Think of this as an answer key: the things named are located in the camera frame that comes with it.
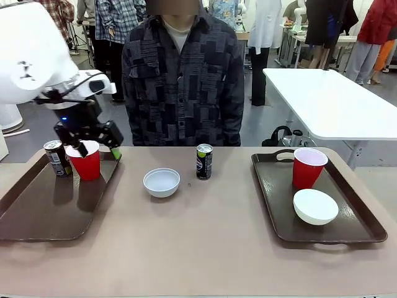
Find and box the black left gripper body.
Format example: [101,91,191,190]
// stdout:
[52,100,104,135]

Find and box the black can with white label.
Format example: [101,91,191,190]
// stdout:
[43,140,73,178]

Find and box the red plastic cup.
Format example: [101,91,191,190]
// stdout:
[65,140,102,181]
[293,147,329,190]

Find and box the white bowl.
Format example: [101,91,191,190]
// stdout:
[293,188,339,226]

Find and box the grey-white bowl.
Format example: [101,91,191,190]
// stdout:
[143,168,181,199]

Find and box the brown plastic serving tray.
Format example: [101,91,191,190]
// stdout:
[0,147,122,242]
[251,149,388,246]

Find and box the person in dark patchwork shirt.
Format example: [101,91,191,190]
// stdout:
[121,0,246,147]

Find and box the black can with green top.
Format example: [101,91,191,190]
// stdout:
[195,143,214,181]

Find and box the person in red plaid shirt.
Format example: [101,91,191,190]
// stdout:
[40,0,78,43]

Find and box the person in blue plaid shirt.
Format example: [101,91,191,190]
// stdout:
[94,0,147,103]

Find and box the person in grey top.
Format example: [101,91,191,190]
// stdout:
[76,0,97,69]

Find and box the black backpack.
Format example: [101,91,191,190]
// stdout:
[262,125,311,148]

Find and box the person in blue floral shirt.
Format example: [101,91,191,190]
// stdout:
[207,0,248,32]

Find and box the person in white coat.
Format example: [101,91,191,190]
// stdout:
[247,0,283,108]

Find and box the background workbench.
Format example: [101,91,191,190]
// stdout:
[278,24,357,70]

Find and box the white folding table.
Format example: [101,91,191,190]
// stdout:
[262,68,397,171]

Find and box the person in black coat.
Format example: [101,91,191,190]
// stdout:
[305,0,360,71]

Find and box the person in orange trousers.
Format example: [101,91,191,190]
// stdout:
[373,39,397,84]

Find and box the person in red jacket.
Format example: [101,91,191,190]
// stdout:
[346,0,397,86]

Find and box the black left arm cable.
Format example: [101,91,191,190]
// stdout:
[33,73,97,108]

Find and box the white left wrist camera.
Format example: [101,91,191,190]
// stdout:
[88,79,118,96]

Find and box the white cylindrical pedestal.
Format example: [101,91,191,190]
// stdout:
[0,104,25,134]

